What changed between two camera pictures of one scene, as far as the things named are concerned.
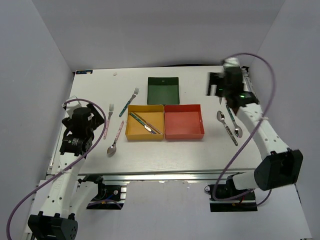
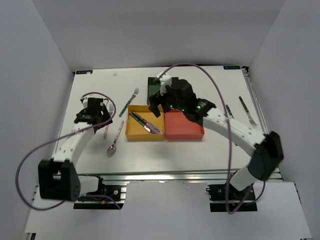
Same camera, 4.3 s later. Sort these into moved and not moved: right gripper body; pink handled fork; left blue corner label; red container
Moved: right gripper body
Not moved: red container; left blue corner label; pink handled fork
